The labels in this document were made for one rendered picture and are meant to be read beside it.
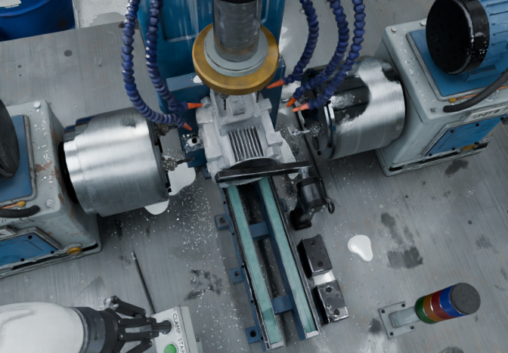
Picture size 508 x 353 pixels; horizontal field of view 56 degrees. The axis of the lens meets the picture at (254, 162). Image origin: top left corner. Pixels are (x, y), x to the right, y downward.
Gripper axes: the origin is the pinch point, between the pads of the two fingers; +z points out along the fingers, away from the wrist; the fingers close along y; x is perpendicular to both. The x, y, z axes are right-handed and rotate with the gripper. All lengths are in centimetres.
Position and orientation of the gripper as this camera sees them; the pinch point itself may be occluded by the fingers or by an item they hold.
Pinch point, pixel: (155, 328)
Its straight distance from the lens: 105.3
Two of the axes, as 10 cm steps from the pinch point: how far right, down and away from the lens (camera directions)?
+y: -2.7, -8.9, 3.7
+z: 3.8, 2.6, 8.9
